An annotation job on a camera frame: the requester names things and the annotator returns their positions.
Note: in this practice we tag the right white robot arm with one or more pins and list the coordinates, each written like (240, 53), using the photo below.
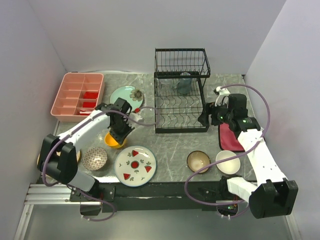
(273, 194)

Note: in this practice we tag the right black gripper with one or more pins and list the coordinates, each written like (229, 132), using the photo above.
(210, 108)

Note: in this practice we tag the orange bowl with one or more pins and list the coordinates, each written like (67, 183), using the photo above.
(112, 143)

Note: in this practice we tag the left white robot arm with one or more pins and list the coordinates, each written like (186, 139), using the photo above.
(64, 169)

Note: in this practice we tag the pink red cloth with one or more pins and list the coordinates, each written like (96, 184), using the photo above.
(227, 140)

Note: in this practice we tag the pink compartment organizer tray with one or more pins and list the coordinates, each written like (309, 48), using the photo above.
(67, 106)

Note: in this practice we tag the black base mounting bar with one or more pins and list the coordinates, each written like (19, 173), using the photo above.
(165, 195)

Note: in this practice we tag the brown glazed bowl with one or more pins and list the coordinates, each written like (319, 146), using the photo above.
(197, 160)

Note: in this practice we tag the watermelon pattern plate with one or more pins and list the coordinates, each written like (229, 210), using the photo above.
(135, 166)

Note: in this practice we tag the mint green flower plate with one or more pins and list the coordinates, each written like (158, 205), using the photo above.
(131, 94)

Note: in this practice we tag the beige bird plate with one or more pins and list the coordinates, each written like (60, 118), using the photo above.
(78, 155)

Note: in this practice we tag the white bowl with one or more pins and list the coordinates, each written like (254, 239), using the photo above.
(229, 167)

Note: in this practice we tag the patterned purple bowl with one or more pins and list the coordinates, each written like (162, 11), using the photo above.
(94, 159)

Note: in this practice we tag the black wire dish rack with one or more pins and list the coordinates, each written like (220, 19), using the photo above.
(176, 113)

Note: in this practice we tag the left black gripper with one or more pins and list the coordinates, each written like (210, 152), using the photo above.
(120, 138)

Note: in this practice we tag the aluminium rail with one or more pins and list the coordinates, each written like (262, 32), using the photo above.
(40, 194)

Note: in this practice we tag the clear faceted drinking glass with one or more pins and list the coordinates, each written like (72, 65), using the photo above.
(164, 83)

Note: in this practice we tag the white grey mug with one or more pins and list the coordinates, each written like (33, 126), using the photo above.
(184, 85)

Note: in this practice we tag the red block in tray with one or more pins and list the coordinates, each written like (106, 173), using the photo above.
(90, 95)
(87, 104)

